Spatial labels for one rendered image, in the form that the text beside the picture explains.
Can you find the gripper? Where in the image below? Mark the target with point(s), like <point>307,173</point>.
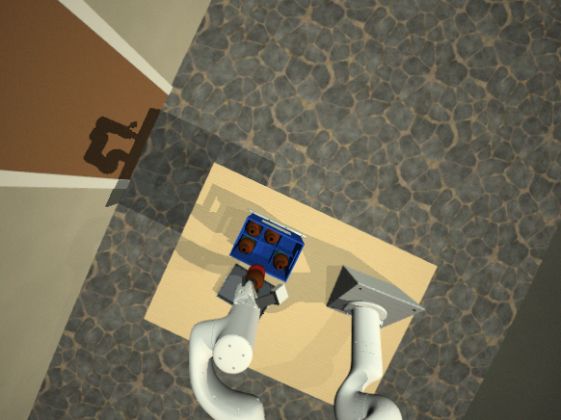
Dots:
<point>247,291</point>

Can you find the dark blue crate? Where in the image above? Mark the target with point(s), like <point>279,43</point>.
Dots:
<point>262,253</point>

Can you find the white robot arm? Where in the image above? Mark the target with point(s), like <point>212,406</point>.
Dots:
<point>232,339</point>

